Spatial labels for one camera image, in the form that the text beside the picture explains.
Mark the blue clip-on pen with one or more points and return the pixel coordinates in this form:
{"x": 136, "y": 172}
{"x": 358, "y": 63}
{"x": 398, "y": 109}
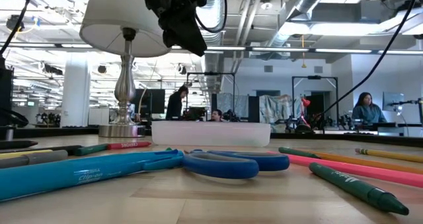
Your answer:
{"x": 82, "y": 174}

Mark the clear box with pink lid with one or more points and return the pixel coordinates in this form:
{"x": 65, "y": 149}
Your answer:
{"x": 211, "y": 134}

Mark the yellow highlighter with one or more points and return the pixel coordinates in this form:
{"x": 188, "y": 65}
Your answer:
{"x": 20, "y": 154}

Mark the orange pencil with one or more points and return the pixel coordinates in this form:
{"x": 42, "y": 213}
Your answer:
{"x": 363, "y": 160}

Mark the black pen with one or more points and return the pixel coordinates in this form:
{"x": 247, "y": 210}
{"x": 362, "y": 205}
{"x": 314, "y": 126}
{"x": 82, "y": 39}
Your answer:
{"x": 59, "y": 148}

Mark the grey monitor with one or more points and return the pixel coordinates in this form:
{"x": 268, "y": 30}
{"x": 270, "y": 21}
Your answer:
{"x": 393, "y": 101}

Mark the pink pen with blue tip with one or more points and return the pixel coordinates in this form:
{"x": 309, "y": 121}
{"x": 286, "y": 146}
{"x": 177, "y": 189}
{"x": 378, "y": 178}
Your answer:
{"x": 363, "y": 171}

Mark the black gantry frame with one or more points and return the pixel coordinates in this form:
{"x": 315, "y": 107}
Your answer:
{"x": 211, "y": 73}
{"x": 314, "y": 77}

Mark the red desk lamp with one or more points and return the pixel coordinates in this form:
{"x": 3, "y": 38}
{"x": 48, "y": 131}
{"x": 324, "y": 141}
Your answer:
{"x": 305, "y": 101}

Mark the patterned blue white cloth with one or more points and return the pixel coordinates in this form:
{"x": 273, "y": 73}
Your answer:
{"x": 276, "y": 106}

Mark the white column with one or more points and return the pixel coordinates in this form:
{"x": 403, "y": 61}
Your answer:
{"x": 75, "y": 92}

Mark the grey pencil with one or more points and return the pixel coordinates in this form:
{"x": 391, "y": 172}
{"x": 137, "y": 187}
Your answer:
{"x": 39, "y": 158}

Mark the thick black marker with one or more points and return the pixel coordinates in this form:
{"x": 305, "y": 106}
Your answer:
{"x": 16, "y": 144}

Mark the black monitor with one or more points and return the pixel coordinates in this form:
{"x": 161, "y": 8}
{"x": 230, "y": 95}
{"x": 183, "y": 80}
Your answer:
{"x": 155, "y": 101}

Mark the silver ventilation duct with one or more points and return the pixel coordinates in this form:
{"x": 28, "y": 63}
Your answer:
{"x": 215, "y": 68}

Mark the red crayon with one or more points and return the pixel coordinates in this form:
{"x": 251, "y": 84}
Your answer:
{"x": 129, "y": 145}

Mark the person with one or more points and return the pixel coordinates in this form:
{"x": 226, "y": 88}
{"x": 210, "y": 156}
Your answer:
{"x": 216, "y": 115}
{"x": 175, "y": 103}
{"x": 367, "y": 111}

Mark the yellow wooden pencil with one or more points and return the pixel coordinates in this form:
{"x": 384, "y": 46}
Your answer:
{"x": 390, "y": 154}

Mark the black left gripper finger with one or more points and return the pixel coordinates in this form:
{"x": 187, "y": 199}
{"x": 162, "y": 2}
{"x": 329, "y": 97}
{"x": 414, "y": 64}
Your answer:
{"x": 185, "y": 35}

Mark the white shade silver table lamp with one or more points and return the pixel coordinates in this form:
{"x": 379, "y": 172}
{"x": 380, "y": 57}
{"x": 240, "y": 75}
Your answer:
{"x": 115, "y": 6}

